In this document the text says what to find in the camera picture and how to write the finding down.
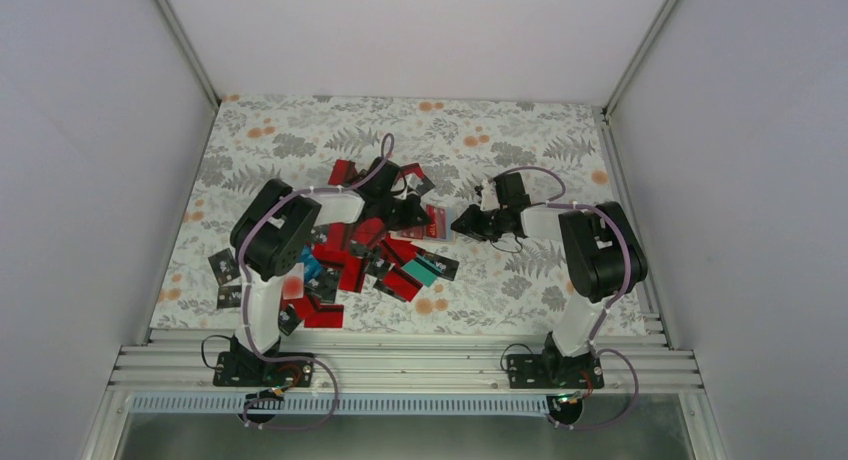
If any beige leather card holder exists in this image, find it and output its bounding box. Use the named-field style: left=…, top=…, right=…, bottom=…
left=391, top=204, right=457, bottom=244

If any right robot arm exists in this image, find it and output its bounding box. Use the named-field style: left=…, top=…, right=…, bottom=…
left=451, top=169, right=649, bottom=387

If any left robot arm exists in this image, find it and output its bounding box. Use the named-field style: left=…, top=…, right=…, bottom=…
left=215, top=157, right=434, bottom=385

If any red card top left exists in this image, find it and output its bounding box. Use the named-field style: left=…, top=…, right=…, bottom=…
left=328, top=159, right=359, bottom=187

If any black vip card upper right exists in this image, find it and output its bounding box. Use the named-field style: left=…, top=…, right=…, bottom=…
left=425, top=253, right=459, bottom=281

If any black vip card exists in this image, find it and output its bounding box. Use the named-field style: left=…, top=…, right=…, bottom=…
left=216, top=284, right=243, bottom=310
left=425, top=253, right=459, bottom=281
left=207, top=248, right=241, bottom=286

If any teal card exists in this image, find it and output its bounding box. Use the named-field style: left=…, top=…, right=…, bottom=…
left=402, top=256, right=442, bottom=287

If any blue card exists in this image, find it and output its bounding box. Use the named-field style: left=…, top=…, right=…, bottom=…
left=299, top=246, right=324, bottom=283

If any white card red spot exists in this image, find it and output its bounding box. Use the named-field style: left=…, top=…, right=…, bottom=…
left=281, top=263, right=305, bottom=301

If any red card bottom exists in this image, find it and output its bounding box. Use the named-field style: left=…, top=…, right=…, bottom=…
left=303, top=310, right=344, bottom=329

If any black vip card far left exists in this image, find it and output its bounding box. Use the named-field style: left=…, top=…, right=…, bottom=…
left=207, top=248, right=241, bottom=286

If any black vip card left lower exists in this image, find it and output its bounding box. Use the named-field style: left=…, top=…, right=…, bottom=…
left=216, top=284, right=243, bottom=310

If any floral table mat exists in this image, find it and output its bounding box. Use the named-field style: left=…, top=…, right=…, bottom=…
left=152, top=95, right=646, bottom=347

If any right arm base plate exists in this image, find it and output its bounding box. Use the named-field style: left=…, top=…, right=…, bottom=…
left=504, top=353, right=605, bottom=390

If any aluminium rail frame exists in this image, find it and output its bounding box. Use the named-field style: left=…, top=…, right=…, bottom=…
left=83, top=329, right=725, bottom=459

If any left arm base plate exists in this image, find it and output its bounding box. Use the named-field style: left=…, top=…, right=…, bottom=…
left=212, top=352, right=315, bottom=388

